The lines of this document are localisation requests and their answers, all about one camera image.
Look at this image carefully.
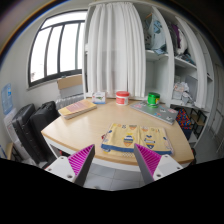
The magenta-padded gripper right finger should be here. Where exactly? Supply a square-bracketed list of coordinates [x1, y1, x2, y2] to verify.
[133, 143, 184, 185]

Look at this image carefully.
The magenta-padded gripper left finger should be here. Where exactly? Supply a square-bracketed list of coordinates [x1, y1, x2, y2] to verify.
[44, 143, 96, 188]

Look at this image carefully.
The yellow fish-print towel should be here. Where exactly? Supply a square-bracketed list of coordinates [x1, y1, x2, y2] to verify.
[100, 122, 174, 157]

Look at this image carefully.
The dark blue suitcase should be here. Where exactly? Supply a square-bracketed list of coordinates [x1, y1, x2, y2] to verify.
[181, 128, 195, 141]

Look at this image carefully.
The grey laptop with stickers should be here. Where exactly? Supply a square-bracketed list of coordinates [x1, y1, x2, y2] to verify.
[129, 100, 179, 126]

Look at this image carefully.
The multicoloured patterned bag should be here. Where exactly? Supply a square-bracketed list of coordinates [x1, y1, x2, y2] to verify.
[175, 108, 194, 131]

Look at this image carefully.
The tan paperback book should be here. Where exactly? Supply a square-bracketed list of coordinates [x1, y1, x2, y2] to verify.
[58, 99, 98, 120]

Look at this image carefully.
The green metal can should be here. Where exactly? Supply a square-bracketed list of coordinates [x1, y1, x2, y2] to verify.
[147, 92, 161, 108]

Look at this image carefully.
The white ribbed radiator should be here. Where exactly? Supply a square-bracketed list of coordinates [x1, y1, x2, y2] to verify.
[54, 93, 86, 111]

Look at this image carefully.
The white jar with red lid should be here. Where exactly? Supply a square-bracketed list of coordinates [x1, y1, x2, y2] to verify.
[115, 90, 131, 106]

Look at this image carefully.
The small white printed box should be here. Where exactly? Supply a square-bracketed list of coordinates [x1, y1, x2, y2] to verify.
[91, 91, 107, 105]

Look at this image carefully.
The brown cardboard box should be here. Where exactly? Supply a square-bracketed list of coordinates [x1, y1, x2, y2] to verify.
[56, 73, 84, 99]

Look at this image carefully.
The white shelf unit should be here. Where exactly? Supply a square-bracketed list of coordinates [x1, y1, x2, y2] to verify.
[83, 0, 216, 148]

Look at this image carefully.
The black-framed window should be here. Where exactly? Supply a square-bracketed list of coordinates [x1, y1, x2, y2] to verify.
[27, 9, 88, 88]

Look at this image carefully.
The wide white curtain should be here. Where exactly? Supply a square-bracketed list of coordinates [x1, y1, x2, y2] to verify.
[86, 2, 147, 99]

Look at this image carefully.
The wooden chair with black frame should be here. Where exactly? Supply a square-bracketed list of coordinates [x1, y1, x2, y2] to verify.
[191, 109, 208, 139]

